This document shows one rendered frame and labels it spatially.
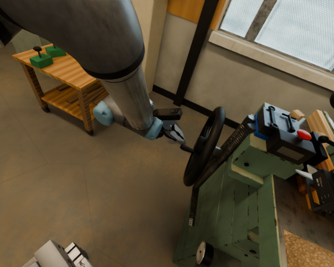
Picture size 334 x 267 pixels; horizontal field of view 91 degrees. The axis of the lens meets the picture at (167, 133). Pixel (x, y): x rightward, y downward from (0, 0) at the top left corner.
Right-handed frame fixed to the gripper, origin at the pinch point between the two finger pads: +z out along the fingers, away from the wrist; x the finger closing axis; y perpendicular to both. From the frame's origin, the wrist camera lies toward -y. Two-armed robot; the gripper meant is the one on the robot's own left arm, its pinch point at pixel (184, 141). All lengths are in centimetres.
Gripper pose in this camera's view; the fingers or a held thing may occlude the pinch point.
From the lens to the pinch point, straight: 68.7
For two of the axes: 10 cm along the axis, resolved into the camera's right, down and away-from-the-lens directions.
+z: 6.9, 6.6, 2.9
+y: -6.3, 3.6, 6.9
